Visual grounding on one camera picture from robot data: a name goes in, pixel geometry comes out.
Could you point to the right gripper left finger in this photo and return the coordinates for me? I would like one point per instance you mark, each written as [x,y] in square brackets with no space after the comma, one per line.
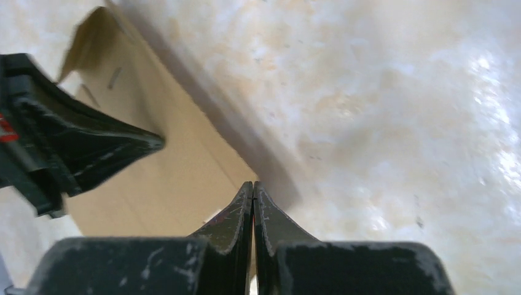
[215,259]

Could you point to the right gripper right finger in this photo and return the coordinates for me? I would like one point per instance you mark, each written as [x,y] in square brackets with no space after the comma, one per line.
[292,261]

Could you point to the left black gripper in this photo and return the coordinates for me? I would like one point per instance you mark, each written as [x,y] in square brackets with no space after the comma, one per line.
[51,141]

